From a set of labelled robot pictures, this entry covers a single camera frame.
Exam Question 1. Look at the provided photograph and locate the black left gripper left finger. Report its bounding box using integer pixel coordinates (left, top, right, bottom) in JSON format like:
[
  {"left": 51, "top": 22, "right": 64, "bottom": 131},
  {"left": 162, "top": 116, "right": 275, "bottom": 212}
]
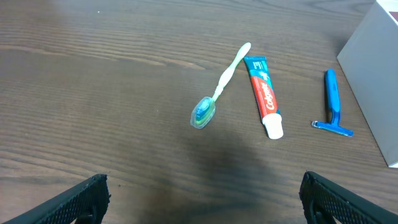
[{"left": 7, "top": 174, "right": 111, "bottom": 224}]

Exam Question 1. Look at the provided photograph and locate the white box with pink interior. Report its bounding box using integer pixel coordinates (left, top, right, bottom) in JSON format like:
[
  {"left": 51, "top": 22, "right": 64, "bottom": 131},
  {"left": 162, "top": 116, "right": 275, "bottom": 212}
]
[{"left": 337, "top": 0, "right": 397, "bottom": 168}]

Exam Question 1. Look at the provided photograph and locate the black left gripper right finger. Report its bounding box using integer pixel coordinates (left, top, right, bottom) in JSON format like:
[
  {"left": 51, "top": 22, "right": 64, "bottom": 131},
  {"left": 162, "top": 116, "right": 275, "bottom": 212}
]
[{"left": 299, "top": 171, "right": 397, "bottom": 224}]

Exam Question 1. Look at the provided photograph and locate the blue disposable razor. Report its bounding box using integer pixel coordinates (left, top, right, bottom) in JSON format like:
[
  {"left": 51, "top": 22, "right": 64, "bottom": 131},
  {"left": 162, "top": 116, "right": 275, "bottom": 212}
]
[{"left": 311, "top": 69, "right": 353, "bottom": 137}]

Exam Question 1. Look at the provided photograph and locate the green toothbrush with clear cap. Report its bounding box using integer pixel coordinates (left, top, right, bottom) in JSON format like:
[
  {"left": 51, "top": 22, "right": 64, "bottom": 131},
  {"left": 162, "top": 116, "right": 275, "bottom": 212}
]
[{"left": 190, "top": 42, "right": 251, "bottom": 129}]

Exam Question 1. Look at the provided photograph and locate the red green toothpaste tube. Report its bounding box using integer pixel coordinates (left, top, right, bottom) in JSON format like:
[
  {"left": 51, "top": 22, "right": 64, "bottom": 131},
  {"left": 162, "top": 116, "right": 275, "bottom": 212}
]
[{"left": 244, "top": 56, "right": 284, "bottom": 139}]

